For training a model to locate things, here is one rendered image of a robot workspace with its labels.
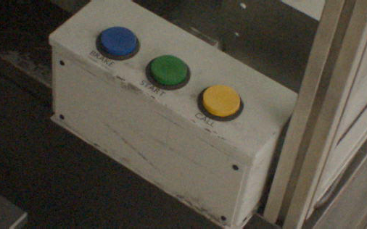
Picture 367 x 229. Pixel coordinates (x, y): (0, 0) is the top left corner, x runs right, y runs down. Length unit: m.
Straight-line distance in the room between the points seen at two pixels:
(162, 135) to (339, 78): 0.24
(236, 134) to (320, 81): 0.12
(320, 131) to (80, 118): 0.31
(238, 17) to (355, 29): 0.36
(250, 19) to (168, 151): 0.23
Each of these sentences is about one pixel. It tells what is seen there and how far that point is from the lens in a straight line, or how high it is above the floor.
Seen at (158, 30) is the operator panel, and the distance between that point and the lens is 1.08.
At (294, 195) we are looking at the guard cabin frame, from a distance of 1.06.
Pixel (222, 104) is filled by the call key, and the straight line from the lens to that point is 1.00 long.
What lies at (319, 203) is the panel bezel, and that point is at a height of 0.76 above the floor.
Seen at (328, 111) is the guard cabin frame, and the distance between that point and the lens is 0.94.
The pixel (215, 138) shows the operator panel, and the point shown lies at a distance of 0.99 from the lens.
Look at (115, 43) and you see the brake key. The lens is 1.05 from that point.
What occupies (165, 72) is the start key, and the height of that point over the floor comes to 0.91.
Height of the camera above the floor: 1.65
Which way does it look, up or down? 49 degrees down
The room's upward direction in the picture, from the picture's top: 9 degrees clockwise
